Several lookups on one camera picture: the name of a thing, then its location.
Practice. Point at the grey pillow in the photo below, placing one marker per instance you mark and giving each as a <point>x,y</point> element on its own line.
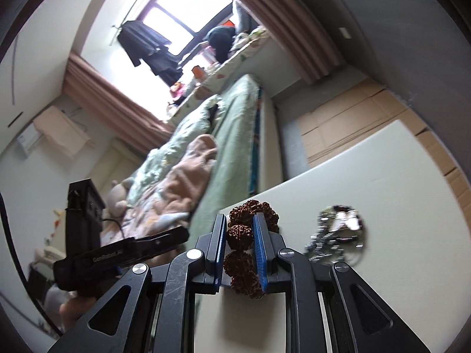
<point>241,18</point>

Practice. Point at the dark hanging clothes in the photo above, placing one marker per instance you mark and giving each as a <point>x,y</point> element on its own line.
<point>147,44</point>

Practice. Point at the beige plush toy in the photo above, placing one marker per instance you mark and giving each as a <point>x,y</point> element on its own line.
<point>117,198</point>

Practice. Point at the white wall socket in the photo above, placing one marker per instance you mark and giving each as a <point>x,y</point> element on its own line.
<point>344,32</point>

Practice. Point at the metal clothes rail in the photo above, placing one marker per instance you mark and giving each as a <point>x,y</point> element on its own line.
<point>125,17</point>

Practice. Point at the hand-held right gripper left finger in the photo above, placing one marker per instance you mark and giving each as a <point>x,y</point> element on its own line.
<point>220,253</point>

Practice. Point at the person's left hand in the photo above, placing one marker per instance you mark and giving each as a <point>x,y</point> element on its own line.
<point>75,312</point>

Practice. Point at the beige bed headboard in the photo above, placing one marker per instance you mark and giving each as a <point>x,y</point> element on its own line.
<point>110,161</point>

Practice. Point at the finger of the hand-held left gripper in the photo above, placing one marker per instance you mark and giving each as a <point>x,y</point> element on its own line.
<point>162,241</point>

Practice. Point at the pink plush toy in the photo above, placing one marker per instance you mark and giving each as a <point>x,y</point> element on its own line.
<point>176,88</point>

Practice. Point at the dark framed window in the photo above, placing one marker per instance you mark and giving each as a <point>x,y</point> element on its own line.
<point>176,3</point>

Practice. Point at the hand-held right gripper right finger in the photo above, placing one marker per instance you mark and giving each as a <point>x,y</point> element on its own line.
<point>259,253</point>

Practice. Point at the orange box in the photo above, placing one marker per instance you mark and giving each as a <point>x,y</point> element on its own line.
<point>198,70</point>

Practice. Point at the patterned window seat cushion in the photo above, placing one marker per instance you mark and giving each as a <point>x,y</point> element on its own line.
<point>235,59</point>

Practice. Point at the pink dust cover cloth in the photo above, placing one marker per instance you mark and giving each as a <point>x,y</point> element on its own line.
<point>62,128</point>

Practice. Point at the green bedsheet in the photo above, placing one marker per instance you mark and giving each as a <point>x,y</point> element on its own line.
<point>235,128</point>

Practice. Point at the green patterned quilt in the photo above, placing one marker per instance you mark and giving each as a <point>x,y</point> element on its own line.
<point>184,132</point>

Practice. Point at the dark clothes pile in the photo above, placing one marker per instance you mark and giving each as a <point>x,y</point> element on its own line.
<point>220,42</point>

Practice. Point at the pink curtain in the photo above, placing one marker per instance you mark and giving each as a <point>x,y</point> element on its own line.
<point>279,18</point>
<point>106,95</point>

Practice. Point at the white air conditioner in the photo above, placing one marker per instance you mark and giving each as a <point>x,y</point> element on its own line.
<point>29,139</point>

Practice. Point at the pink fleece blanket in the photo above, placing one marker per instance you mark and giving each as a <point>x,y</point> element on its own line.
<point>184,180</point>

